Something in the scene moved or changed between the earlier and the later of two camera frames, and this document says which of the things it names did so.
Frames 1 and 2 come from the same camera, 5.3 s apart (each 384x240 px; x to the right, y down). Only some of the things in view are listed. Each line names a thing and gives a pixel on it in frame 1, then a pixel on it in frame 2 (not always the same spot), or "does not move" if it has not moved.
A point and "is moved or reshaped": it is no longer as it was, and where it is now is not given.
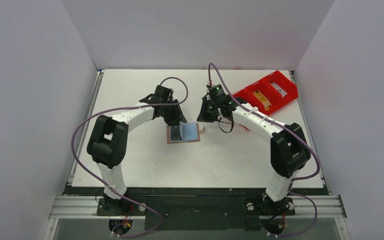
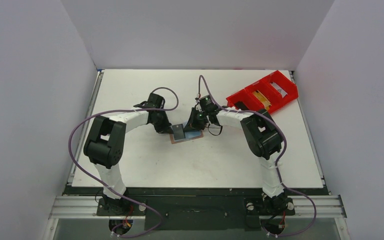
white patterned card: (283, 93) does not move
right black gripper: (207, 110) to (194, 121)
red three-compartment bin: (270, 93) does not move
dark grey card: (175, 133) is moved or reshaped
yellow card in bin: (266, 103) does not move
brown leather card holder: (173, 134) is moved or reshaped
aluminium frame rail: (330, 206) does not move
